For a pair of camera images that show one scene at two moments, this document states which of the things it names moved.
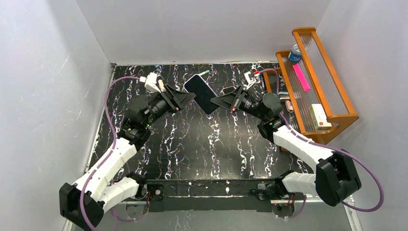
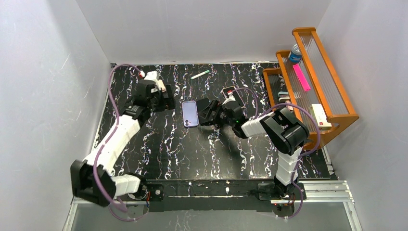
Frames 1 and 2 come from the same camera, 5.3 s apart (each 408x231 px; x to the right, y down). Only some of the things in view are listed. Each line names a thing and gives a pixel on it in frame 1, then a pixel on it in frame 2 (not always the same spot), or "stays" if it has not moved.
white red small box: x=319 y=117 stays
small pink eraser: x=288 y=106 stays
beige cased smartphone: x=227 y=89 stays
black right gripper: x=237 y=100 → x=211 y=110
